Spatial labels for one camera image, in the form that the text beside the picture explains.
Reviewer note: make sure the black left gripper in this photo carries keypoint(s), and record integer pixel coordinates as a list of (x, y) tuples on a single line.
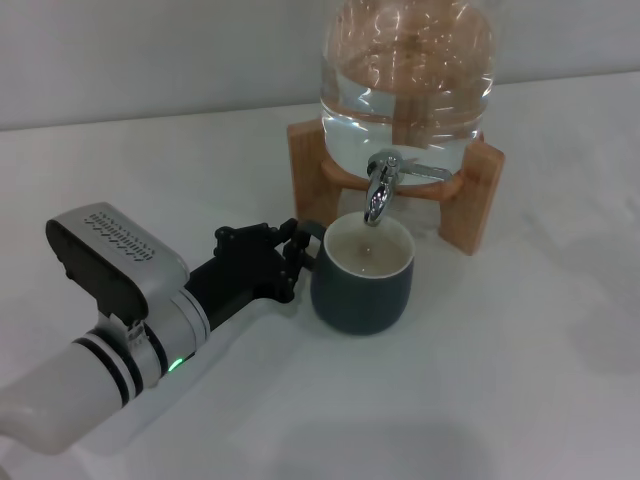
[(240, 280)]

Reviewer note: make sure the black ceramic cup white inside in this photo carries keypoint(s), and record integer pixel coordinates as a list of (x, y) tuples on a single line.
[(360, 305)]

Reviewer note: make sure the glass water dispenser jar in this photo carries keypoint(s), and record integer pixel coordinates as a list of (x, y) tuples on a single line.
[(407, 75)]

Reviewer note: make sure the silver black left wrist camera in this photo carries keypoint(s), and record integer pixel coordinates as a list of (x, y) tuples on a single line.
[(115, 255)]

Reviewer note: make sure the chrome faucet with lever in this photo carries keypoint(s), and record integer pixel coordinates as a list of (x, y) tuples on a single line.
[(377, 197)]

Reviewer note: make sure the wooden dispenser stand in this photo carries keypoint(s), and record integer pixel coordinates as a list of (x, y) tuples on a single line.
[(310, 170)]

